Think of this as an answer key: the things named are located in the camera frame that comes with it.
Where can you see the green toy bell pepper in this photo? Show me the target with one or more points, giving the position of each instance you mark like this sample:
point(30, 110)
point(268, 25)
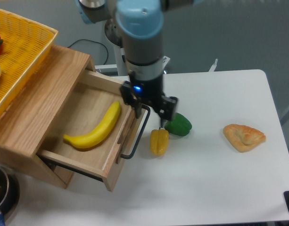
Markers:
point(179, 126)

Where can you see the black drawer handle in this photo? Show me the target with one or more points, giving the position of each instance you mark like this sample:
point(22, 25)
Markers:
point(127, 157)

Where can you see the yellow toy banana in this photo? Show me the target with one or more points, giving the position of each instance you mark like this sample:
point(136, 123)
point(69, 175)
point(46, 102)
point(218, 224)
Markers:
point(100, 132)

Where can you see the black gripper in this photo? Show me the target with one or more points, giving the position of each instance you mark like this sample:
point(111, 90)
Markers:
point(149, 92)

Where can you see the yellow plastic basket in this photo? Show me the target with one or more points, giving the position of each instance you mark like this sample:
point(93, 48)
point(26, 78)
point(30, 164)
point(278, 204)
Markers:
point(26, 44)

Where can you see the open wooden top drawer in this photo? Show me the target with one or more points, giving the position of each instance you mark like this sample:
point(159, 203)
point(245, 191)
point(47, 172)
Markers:
point(82, 112)

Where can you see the dark metal pot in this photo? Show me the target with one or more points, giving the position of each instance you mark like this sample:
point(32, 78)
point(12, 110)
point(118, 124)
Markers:
point(9, 194)

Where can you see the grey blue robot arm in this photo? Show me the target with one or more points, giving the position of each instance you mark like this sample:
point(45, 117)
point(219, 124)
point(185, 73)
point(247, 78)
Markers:
point(138, 31)

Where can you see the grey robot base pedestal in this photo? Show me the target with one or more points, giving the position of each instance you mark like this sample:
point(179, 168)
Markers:
point(118, 51)

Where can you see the wooden drawer cabinet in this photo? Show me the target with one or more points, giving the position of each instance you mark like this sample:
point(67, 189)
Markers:
point(26, 122)

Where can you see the yellow toy bell pepper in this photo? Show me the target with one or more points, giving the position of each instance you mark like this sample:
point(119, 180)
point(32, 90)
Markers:
point(159, 139)

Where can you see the toy bread pastry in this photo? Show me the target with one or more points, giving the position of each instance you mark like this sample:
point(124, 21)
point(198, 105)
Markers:
point(243, 138)

